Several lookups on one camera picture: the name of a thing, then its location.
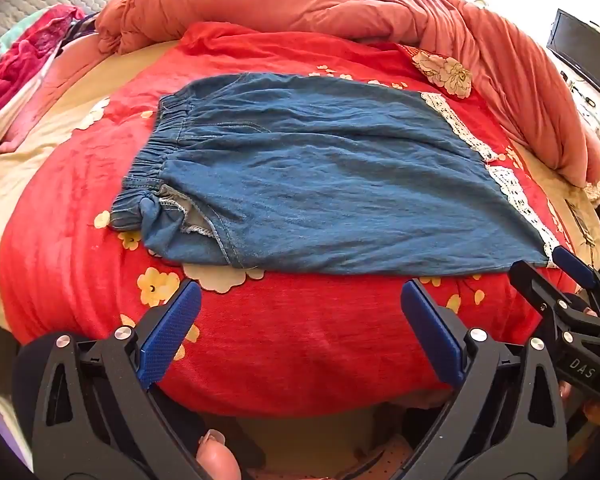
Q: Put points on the beige bed sheet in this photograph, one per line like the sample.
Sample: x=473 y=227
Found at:
x=10 y=200

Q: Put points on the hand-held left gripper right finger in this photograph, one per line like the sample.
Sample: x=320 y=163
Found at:
x=430 y=335

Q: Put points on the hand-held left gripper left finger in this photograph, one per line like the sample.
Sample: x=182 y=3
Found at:
x=170 y=332

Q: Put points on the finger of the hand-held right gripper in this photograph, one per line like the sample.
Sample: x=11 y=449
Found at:
x=575 y=266
x=535 y=287

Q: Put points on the blue denim pants lace trim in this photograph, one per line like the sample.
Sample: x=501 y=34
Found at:
x=330 y=185

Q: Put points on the pale green floral cloth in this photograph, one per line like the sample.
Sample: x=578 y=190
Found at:
x=5 y=35

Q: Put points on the magenta clothes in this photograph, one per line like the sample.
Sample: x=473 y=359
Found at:
x=25 y=65

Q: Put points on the black flat screen monitor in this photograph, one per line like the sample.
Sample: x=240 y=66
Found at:
x=580 y=45

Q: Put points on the person's left hand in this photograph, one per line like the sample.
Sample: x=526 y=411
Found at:
x=219 y=460

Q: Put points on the red floral blanket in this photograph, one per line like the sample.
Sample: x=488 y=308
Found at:
x=280 y=335

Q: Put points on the pink dotted cloth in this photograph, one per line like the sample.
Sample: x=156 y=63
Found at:
x=380 y=460

